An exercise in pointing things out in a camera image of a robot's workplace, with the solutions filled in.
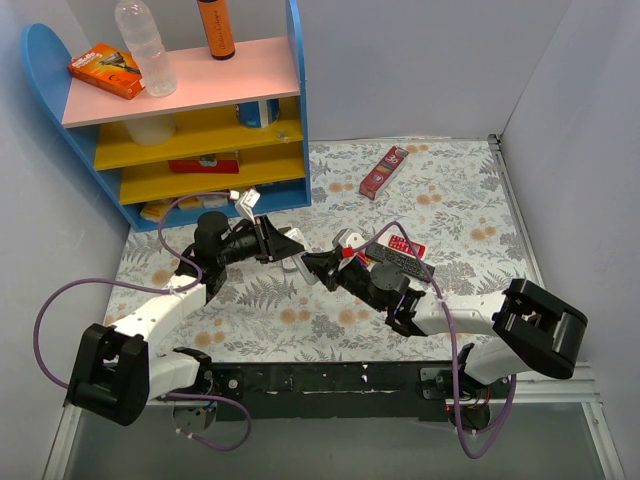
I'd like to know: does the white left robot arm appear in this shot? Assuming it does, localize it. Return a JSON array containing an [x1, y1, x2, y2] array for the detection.
[[66, 212, 309, 426]]

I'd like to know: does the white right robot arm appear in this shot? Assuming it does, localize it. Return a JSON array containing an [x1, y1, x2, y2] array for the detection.
[[296, 249, 588, 398]]

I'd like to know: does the black remote control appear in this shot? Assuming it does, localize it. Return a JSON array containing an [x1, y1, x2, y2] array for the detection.
[[365, 243, 435, 282]]

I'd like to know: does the purple battery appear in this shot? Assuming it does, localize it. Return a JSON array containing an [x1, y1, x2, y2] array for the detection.
[[356, 252, 372, 266]]

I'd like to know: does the red box on shelf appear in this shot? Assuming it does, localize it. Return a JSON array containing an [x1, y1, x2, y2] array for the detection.
[[168, 151, 240, 174]]

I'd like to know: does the floral table mat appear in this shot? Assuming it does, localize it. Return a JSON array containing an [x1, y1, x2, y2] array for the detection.
[[102, 139, 556, 364]]

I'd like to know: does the red toothpaste box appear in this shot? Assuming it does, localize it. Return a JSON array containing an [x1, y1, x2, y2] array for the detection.
[[359, 146, 410, 200]]

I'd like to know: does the blue shelf unit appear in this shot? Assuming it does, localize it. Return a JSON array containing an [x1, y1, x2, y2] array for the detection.
[[21, 1, 311, 231]]

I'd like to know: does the blue white can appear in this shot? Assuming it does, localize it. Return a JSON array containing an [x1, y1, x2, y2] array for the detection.
[[235, 99, 280, 129]]

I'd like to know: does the white cup on shelf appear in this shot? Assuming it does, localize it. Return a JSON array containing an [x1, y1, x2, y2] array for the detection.
[[123, 114, 177, 146]]

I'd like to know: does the orange razor box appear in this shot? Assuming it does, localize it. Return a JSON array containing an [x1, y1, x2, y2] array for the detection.
[[68, 43, 145, 100]]

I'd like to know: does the orange cologne bottle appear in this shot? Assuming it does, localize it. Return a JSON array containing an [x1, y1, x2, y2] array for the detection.
[[198, 0, 235, 60]]

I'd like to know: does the clear plastic bottle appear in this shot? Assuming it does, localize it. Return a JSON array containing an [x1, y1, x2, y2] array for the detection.
[[115, 1, 177, 97]]

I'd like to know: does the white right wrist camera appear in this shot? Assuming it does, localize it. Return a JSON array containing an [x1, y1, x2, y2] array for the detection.
[[332, 228, 365, 259]]

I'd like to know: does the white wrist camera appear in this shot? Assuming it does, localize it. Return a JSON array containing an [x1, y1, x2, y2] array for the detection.
[[229, 187, 261, 223], [332, 228, 365, 259]]

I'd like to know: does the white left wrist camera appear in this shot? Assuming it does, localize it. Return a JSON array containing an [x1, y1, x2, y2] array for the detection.
[[229, 187, 261, 223]]

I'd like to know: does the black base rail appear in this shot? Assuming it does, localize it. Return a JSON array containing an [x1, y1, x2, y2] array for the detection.
[[154, 362, 494, 424]]

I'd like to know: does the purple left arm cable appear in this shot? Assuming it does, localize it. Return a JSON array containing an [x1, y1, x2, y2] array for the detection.
[[32, 189, 254, 453]]

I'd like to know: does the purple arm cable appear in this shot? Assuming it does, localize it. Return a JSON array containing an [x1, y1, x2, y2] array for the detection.
[[349, 222, 517, 460], [32, 189, 254, 453]]

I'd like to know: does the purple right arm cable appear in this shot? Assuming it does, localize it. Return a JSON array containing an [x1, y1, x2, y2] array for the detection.
[[349, 222, 517, 460]]

